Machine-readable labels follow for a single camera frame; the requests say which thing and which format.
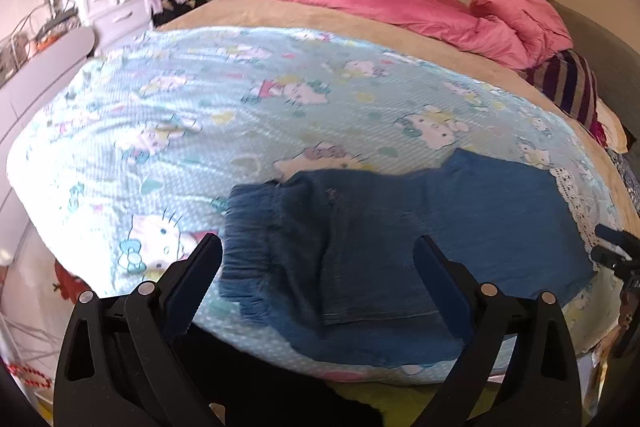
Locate blue pants with lace trim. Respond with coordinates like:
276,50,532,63
219,150,593,367

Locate green sleeve left forearm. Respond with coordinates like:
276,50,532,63
209,380,452,427

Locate purple striped pillow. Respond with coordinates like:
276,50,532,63
520,50,606,147

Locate grey upholstered headboard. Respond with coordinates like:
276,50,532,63
546,0,640,161

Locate light blue cartoon cat bedsheet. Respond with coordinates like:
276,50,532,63
6,27,622,384

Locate pink crumpled duvet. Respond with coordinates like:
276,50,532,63
469,0,574,70

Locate long pink pillow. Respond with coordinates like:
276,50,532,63
282,0,529,69

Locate clutter of items on dresser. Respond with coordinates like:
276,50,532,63
1,0,80,84

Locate white plastic drawer unit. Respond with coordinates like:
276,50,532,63
72,0,153,55

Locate beige bed blanket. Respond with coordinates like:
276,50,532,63
160,0,639,219

